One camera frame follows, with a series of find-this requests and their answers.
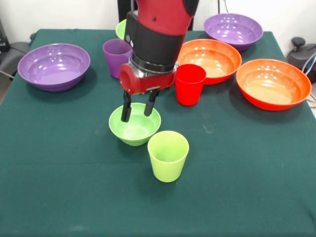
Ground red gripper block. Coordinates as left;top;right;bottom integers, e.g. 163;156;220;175
119;63;177;123

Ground small green plastic bowl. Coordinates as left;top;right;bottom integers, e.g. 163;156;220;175
108;103;161;147

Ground green plastic cup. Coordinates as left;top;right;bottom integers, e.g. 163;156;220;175
147;130;190;183

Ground purple plastic cup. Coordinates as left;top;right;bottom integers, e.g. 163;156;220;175
102;38;134;79

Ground red plastic cup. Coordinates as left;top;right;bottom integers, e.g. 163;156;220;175
174;64;207;107

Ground large green plastic bowl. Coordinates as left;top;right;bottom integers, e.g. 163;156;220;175
115;19;128;40

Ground large orange plastic bowl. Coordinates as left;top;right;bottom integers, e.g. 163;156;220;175
236;58;312;111
176;39;242;85

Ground large purple plastic bowl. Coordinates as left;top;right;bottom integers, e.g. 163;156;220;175
17;43;91;92
203;13;264;52

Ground dark green table cloth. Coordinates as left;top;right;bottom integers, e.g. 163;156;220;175
0;29;316;237

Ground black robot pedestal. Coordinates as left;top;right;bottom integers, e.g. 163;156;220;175
118;0;197;31

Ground black wall cables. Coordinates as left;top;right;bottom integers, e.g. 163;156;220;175
217;0;229;14

